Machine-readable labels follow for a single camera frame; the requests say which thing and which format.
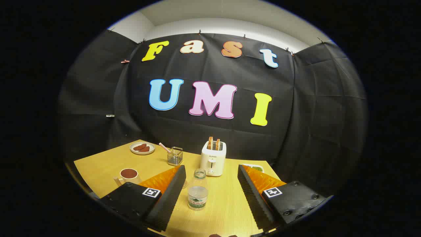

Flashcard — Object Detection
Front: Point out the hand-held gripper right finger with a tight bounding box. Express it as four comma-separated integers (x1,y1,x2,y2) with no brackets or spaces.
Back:
237,165,329,231

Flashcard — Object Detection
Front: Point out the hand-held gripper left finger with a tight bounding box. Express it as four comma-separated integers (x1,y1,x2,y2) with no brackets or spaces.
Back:
99,165,187,232

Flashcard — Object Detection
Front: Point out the clear plastic bottle green collar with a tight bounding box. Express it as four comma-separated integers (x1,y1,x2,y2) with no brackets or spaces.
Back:
187,169,209,210

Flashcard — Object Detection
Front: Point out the beige cup with wooden handle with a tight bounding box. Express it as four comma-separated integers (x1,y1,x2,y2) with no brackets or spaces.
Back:
113,168,142,186

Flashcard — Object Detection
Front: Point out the wooden table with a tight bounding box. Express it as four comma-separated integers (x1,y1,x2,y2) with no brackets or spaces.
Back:
73,140,286,237

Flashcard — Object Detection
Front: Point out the white toaster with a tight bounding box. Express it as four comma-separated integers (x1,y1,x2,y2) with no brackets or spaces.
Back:
200,141,227,177

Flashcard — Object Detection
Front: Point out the white round plate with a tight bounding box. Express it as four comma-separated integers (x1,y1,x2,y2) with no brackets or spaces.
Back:
130,142,156,155

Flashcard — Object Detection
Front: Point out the black backdrop cloth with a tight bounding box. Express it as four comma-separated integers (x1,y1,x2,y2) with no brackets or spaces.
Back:
58,30,367,198

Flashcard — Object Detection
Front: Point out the wire mesh holder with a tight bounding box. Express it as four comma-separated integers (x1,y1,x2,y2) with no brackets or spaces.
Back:
167,147,183,166

